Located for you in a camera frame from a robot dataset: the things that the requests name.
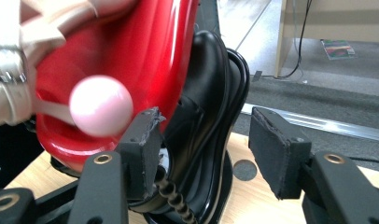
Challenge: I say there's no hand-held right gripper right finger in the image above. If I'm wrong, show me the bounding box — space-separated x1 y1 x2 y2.
247 106 379 224

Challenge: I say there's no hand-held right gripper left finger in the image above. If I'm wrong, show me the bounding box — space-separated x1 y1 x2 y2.
67 106 167 224

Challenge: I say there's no red and black shoe rack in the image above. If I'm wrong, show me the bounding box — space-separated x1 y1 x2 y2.
32 0 251 224

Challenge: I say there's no beige slingback heel shoe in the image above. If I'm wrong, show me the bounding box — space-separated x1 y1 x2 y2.
0 0 139 129

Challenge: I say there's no grey round sticker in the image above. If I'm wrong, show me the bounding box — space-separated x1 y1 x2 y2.
232 159 258 182

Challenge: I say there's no pink ball knob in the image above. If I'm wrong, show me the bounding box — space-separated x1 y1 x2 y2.
68 74 134 138

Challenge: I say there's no colourful printed sheet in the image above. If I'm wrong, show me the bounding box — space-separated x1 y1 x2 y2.
320 39 356 61

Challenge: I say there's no beige wooden cabinet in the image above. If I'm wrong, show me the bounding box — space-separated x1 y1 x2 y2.
274 0 379 78

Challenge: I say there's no aluminium floor rail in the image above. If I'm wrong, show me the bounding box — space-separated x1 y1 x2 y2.
240 103 379 144

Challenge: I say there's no black hanging cable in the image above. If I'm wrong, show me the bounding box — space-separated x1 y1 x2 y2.
260 0 314 81

